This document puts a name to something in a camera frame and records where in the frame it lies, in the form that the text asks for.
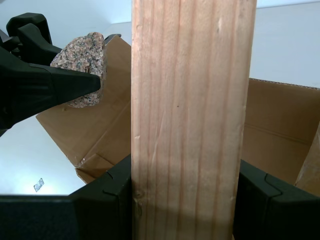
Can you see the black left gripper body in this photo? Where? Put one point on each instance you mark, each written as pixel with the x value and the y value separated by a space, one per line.
pixel 11 45

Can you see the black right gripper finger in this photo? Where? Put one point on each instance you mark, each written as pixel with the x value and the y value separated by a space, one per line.
pixel 275 215
pixel 75 217

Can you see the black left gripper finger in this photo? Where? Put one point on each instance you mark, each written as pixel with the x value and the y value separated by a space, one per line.
pixel 33 35
pixel 37 90

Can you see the speckled pinkish granite rock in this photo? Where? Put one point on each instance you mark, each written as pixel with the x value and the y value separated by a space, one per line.
pixel 80 52

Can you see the light wooden block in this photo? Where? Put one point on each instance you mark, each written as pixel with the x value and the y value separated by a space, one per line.
pixel 190 120

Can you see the brown cardboard box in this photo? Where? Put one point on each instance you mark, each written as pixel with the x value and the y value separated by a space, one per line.
pixel 100 130

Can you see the grey tape square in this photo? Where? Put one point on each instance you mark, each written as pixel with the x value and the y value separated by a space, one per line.
pixel 38 185

